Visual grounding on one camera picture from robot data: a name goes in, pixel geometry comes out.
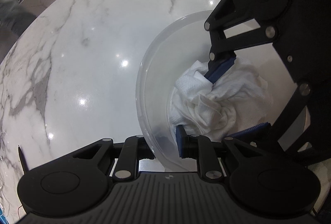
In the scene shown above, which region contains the clear plastic bowl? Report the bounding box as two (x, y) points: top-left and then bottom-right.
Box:
(134, 9), (314, 172)

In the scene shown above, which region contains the white cloth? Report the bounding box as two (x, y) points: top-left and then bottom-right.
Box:
(168, 57), (273, 142)

